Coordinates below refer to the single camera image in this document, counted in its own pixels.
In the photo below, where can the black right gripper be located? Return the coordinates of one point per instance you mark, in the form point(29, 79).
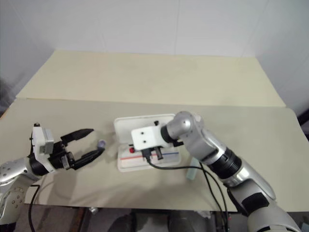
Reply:
point(158, 152)

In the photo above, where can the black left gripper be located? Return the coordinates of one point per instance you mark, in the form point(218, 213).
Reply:
point(59, 157)

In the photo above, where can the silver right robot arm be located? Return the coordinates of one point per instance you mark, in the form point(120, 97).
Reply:
point(217, 149)

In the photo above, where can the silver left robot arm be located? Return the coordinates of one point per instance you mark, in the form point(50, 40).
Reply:
point(12, 169)

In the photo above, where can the white plastic pencil case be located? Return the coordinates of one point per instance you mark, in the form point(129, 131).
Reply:
point(125, 130)

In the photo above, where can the red and blue thin pen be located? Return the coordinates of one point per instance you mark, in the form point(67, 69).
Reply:
point(130, 158)

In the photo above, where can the pale green rectangular block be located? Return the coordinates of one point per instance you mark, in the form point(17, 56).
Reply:
point(192, 172)

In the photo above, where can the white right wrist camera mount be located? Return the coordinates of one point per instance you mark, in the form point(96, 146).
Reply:
point(144, 137)

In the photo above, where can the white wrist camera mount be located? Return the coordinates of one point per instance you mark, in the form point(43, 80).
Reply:
point(38, 139)
point(144, 137)

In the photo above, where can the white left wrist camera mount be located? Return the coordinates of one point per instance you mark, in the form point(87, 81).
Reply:
point(38, 139)

